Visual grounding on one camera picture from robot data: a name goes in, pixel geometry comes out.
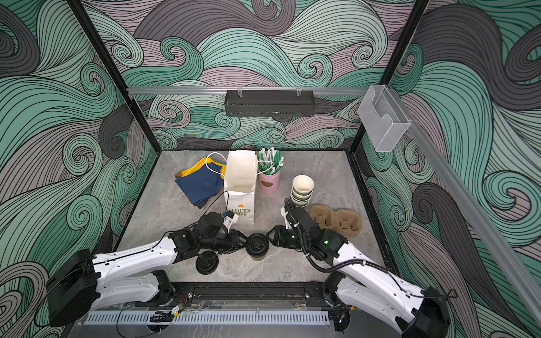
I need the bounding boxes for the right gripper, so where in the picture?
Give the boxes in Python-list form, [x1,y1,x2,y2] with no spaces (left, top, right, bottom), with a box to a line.
[264,224,313,250]

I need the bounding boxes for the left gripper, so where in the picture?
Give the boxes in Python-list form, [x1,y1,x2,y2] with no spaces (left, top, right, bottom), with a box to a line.
[201,230,254,254]

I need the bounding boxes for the black cup lid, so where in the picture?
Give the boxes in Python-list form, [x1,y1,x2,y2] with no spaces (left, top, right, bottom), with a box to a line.
[245,233,270,256]
[196,251,219,275]

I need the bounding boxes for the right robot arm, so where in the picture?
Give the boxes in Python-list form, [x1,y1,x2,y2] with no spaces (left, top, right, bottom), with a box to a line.
[272,199,451,337]

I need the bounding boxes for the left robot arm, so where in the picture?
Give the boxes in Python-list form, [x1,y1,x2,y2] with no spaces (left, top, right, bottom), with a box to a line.
[46,211,248,328]

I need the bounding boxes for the white paper takeout bag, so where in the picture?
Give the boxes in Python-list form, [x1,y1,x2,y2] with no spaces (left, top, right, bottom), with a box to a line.
[208,150,258,226]

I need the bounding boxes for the pink cup holder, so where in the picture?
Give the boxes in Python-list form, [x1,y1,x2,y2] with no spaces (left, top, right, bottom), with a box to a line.
[258,173,280,195]

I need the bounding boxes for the stack of paper cups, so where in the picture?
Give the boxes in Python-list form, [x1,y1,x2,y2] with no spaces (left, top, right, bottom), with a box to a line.
[290,175,315,208]

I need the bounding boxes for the navy blue cloth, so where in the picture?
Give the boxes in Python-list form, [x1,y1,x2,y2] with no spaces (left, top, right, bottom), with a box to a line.
[175,163,225,209]

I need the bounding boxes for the brown pulp cup carrier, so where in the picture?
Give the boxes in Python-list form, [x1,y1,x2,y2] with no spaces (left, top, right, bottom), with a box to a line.
[309,205,363,238]

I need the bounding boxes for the yellow cloth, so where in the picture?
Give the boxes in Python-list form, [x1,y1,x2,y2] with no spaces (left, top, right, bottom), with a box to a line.
[174,158,226,178]

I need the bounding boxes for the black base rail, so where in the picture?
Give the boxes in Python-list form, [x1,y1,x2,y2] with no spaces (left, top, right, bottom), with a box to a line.
[168,282,341,308]

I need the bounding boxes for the black wall shelf tray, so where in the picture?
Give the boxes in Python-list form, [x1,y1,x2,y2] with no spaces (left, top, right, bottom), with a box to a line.
[224,90,316,117]

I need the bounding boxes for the clear acrylic wall holder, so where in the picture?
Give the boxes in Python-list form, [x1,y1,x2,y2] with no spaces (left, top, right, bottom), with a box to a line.
[357,84,411,153]

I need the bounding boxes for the white slotted cable duct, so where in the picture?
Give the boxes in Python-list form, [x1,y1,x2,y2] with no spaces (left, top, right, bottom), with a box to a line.
[84,310,330,326]

